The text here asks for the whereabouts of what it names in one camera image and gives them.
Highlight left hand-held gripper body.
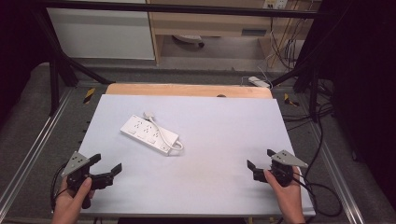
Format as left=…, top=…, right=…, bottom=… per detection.
left=61, top=150, right=115, bottom=210

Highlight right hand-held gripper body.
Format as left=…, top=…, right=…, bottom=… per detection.
left=252, top=149, right=309, bottom=189

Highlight white power cable with plug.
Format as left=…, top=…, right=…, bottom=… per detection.
left=143, top=111, right=185, bottom=152

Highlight person's right hand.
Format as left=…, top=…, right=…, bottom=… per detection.
left=263, top=167, right=306, bottom=224

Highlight person's left hand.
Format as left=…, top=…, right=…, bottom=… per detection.
left=50, top=176, right=96, bottom=224

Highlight white table mat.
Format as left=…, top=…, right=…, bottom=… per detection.
left=77, top=93, right=317, bottom=217

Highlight white floor power strip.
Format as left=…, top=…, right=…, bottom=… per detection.
left=247, top=76, right=272, bottom=89

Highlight wooden table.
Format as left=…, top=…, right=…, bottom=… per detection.
left=105, top=82, right=274, bottom=100

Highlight black curtain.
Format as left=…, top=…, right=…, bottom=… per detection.
left=0, top=0, right=54, bottom=125
left=303, top=0, right=396, bottom=203

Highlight white cabinet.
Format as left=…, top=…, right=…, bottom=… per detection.
left=46, top=0, right=156, bottom=61

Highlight wooden desk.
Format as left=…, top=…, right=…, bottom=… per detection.
left=146, top=0, right=322, bottom=65

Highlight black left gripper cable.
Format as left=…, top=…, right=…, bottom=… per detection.
left=49, top=162, right=69, bottom=213

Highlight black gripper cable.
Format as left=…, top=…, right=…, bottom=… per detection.
left=49, top=162, right=69, bottom=213
left=291, top=172, right=344, bottom=218

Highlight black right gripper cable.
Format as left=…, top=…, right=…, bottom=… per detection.
left=291, top=172, right=344, bottom=218

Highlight aluminium rail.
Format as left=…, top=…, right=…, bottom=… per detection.
left=0, top=88, right=78, bottom=213
left=306, top=119, right=366, bottom=224

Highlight black floor cables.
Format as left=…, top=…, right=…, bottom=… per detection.
left=281, top=78, right=335, bottom=175

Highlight black metal frame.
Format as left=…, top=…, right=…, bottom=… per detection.
left=31, top=0, right=331, bottom=123

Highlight bundle of hanging cables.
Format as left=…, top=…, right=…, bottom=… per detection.
left=268, top=8, right=304, bottom=71

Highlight white wall socket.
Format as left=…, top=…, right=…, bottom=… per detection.
left=262, top=0, right=289, bottom=10

